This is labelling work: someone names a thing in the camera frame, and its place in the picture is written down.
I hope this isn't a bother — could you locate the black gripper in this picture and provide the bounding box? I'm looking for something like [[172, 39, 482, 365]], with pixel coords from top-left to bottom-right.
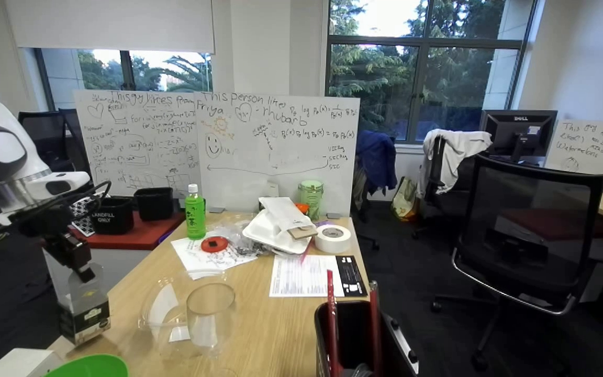
[[39, 231, 100, 286]]

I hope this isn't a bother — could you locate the black storage box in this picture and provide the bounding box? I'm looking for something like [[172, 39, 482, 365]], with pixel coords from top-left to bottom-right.
[[88, 193, 139, 236], [133, 185, 177, 223]]

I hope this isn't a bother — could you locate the red topped white cabinet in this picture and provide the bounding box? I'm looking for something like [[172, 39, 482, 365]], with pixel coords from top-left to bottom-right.
[[69, 212, 188, 254]]

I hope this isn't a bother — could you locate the clear glass jug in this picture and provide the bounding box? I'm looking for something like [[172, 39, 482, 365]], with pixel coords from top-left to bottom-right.
[[133, 276, 194, 351]]

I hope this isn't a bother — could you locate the green plastic bowl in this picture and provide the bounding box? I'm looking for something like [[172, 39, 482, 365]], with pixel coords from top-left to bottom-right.
[[44, 351, 132, 377]]

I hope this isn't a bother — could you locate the white paper sheet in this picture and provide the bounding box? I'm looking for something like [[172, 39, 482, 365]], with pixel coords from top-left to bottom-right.
[[168, 233, 259, 283]]

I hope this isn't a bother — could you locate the green plastic bottle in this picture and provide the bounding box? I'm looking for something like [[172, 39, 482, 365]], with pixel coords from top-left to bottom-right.
[[182, 182, 209, 242]]

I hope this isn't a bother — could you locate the red tape roll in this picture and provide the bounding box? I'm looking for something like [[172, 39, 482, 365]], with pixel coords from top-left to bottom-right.
[[199, 234, 232, 256]]

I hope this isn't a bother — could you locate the clear wine glass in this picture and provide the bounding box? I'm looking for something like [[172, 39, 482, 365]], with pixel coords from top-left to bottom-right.
[[182, 278, 240, 363]]

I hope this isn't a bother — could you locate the whiteboard with dense writing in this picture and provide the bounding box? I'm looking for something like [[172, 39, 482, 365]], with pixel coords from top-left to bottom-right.
[[73, 87, 207, 201]]

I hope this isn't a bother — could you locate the stack of white papers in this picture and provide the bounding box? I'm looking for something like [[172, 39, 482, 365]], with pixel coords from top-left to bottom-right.
[[240, 195, 323, 257]]

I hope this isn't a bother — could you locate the printed paper sheet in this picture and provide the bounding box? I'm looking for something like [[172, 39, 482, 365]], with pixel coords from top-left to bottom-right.
[[265, 254, 346, 302]]

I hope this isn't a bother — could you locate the whiteboard with smiley drawing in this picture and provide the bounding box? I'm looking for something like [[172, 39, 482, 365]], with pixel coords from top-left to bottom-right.
[[194, 90, 363, 217]]

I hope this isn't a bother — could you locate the translucent green container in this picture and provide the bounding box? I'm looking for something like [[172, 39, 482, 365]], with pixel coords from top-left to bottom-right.
[[296, 177, 326, 221]]

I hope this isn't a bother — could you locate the white tape roll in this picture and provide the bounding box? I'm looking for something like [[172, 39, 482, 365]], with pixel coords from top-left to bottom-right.
[[311, 221, 356, 256]]

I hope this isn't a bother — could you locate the white roller blind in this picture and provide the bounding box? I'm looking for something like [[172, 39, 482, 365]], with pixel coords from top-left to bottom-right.
[[2, 0, 218, 55]]

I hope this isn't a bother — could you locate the black remote control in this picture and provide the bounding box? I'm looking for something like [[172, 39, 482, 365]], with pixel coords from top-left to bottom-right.
[[332, 254, 368, 299]]

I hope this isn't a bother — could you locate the blue jacket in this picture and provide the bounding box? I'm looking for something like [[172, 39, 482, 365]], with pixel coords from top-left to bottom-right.
[[354, 128, 400, 195]]

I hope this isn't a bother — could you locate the yellow green bag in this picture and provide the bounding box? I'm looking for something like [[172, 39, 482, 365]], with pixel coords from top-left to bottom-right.
[[390, 174, 423, 223]]

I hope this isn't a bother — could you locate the black chair under jacket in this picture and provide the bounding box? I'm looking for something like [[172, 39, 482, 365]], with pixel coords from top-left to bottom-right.
[[424, 134, 485, 214]]

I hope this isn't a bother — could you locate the white jacket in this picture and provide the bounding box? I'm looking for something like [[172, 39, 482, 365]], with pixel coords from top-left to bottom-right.
[[420, 128, 494, 196]]

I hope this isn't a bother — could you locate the black mesh office chair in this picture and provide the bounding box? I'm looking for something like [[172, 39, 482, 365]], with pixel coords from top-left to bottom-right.
[[430, 151, 603, 373]]

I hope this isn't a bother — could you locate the black computer monitor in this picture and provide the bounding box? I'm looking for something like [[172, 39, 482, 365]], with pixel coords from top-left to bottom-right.
[[479, 106, 560, 169]]

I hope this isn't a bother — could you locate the small whiteboard with writing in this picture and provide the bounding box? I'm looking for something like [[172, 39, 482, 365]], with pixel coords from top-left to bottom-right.
[[545, 116, 603, 199]]

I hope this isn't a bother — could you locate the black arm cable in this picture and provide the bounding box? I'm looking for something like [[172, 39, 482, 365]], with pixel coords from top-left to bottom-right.
[[69, 177, 115, 220]]

